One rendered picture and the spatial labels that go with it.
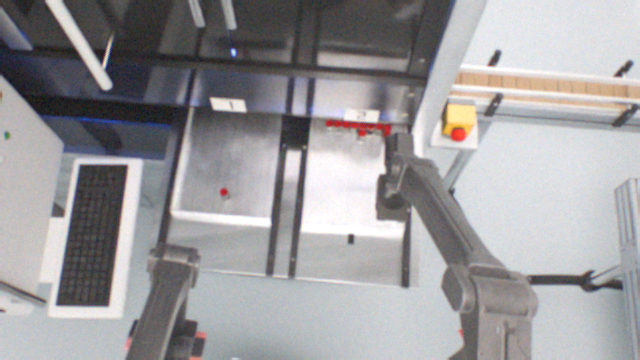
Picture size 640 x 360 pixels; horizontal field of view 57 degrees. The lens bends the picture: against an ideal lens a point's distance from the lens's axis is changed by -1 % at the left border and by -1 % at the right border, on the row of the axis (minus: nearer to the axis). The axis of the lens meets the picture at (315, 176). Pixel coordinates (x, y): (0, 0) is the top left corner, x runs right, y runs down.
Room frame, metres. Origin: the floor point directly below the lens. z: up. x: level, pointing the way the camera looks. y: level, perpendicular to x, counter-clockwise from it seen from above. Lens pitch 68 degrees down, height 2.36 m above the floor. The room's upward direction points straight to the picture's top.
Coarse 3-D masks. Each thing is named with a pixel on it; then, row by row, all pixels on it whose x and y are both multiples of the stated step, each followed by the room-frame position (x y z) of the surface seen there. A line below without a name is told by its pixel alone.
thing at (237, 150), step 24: (192, 120) 0.76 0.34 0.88; (216, 120) 0.76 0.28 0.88; (240, 120) 0.76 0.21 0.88; (264, 120) 0.76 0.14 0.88; (192, 144) 0.69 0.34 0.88; (216, 144) 0.69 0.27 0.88; (240, 144) 0.69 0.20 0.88; (264, 144) 0.69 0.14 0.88; (192, 168) 0.61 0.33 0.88; (216, 168) 0.61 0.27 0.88; (240, 168) 0.61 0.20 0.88; (264, 168) 0.61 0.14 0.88; (192, 192) 0.55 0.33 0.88; (216, 192) 0.55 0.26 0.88; (240, 192) 0.55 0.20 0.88; (264, 192) 0.55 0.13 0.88; (216, 216) 0.47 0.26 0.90; (240, 216) 0.47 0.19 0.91; (264, 216) 0.48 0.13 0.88
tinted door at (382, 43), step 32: (256, 0) 0.73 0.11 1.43; (288, 0) 0.73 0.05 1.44; (320, 0) 0.72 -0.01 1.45; (352, 0) 0.72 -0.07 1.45; (384, 0) 0.71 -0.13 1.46; (416, 0) 0.71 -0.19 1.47; (256, 32) 0.73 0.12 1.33; (288, 32) 0.73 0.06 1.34; (320, 32) 0.72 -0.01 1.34; (352, 32) 0.72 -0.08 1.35; (384, 32) 0.71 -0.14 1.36; (416, 32) 0.71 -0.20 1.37; (288, 64) 0.73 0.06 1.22; (320, 64) 0.72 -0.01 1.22; (352, 64) 0.72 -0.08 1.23; (384, 64) 0.71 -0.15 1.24
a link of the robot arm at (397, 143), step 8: (392, 136) 0.52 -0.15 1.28; (400, 136) 0.51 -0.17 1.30; (408, 136) 0.51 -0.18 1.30; (384, 144) 0.51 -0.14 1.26; (392, 144) 0.50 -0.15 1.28; (400, 144) 0.49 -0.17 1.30; (408, 144) 0.49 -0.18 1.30; (384, 152) 0.49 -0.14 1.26; (392, 152) 0.48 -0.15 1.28; (400, 152) 0.47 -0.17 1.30; (408, 152) 0.48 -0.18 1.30; (384, 160) 0.47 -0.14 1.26; (392, 160) 0.44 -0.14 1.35; (392, 168) 0.42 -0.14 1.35; (392, 176) 0.41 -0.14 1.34; (392, 184) 0.41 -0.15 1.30
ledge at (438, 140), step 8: (440, 120) 0.76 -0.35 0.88; (440, 128) 0.74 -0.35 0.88; (432, 136) 0.71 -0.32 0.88; (440, 136) 0.71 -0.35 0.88; (448, 136) 0.71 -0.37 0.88; (472, 136) 0.71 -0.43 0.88; (432, 144) 0.69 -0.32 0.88; (440, 144) 0.69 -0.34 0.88; (448, 144) 0.69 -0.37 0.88; (456, 144) 0.69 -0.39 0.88; (464, 144) 0.69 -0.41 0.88; (472, 144) 0.69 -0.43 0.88
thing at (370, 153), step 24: (312, 120) 0.75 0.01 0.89; (312, 144) 0.69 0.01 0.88; (336, 144) 0.69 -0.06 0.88; (360, 144) 0.69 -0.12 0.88; (312, 168) 0.61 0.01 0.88; (336, 168) 0.61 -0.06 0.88; (360, 168) 0.61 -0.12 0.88; (384, 168) 0.61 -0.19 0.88; (312, 192) 0.55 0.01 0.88; (336, 192) 0.55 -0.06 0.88; (360, 192) 0.55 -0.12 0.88; (312, 216) 0.48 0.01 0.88; (336, 216) 0.48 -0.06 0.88; (360, 216) 0.48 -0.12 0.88
